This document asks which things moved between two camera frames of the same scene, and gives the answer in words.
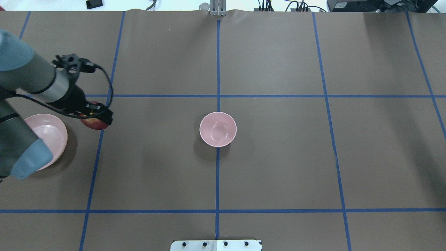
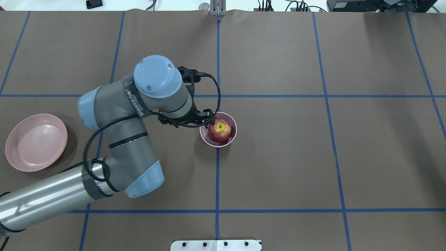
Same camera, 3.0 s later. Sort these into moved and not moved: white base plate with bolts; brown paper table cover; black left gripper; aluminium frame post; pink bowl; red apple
Moved: red apple; black left gripper
Not moved: aluminium frame post; pink bowl; brown paper table cover; white base plate with bolts
